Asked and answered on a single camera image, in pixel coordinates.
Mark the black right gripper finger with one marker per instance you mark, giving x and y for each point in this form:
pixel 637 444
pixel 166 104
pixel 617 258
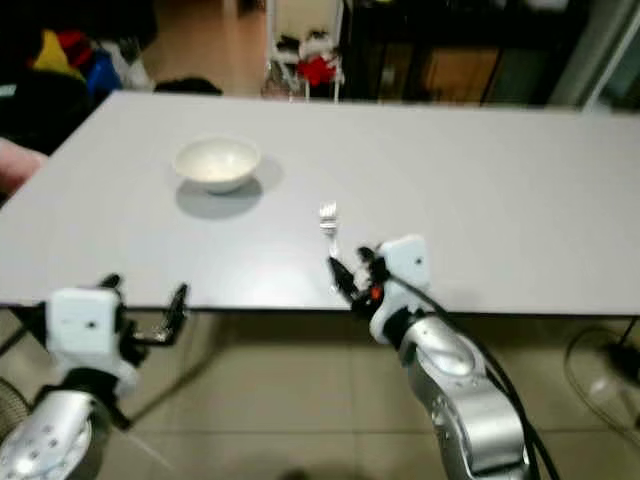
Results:
pixel 346 282
pixel 369 257

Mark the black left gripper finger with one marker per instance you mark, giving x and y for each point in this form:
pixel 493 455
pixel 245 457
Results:
pixel 111 283
pixel 179 308

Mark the silver metal fork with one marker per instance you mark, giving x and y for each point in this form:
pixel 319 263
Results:
pixel 329 228

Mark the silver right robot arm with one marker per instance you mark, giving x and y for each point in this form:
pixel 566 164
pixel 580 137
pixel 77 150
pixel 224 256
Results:
pixel 465 395

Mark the person's bare forearm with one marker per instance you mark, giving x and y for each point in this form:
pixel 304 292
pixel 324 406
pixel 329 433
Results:
pixel 16 165

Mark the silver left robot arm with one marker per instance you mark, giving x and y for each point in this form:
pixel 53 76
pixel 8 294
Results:
pixel 50 440

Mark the white ceramic bowl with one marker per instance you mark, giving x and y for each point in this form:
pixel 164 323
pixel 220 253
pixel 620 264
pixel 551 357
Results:
pixel 217 162

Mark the grey floor fan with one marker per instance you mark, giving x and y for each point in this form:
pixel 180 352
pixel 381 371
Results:
pixel 12 410

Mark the red rag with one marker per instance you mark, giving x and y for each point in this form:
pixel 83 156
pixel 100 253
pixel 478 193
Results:
pixel 318 70

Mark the blue cloth item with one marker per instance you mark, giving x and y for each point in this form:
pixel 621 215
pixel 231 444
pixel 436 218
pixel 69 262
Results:
pixel 105 72

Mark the black chair back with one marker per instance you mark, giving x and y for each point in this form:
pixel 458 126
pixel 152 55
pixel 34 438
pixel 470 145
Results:
pixel 188 86

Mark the dark cabinet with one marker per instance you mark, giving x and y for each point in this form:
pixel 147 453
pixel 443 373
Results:
pixel 460 50

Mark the white metal rack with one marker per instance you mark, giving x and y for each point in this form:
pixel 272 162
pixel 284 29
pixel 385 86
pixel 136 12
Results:
pixel 280 40

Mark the yellow cloth item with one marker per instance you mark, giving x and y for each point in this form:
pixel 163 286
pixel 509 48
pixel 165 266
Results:
pixel 52 55

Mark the red cloth item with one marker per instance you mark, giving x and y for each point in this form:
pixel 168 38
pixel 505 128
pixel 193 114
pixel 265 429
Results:
pixel 76 46

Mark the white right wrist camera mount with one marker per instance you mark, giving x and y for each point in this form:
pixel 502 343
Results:
pixel 406 260

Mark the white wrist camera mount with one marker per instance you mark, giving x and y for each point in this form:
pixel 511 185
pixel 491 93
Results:
pixel 406 260
pixel 82 325

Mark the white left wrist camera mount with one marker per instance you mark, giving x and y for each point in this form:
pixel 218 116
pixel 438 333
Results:
pixel 82 325

